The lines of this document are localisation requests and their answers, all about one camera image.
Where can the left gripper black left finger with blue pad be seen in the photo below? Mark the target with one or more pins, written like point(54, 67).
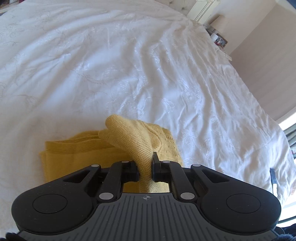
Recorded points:
point(104, 183)

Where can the cream tufted headboard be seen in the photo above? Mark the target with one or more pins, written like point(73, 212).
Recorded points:
point(182, 5)

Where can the framed photo right nightstand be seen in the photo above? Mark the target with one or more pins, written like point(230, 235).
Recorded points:
point(221, 41)

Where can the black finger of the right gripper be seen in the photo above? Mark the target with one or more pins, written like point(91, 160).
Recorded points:
point(273, 181)

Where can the white embroidered bedspread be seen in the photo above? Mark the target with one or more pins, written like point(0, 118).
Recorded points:
point(66, 66)

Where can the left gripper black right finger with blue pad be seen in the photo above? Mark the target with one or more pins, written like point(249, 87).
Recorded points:
point(191, 183)

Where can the white right nightstand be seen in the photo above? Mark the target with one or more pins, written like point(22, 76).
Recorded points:
point(220, 48)

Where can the yellow knit sweater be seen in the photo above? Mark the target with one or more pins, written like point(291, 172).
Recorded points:
point(122, 139)

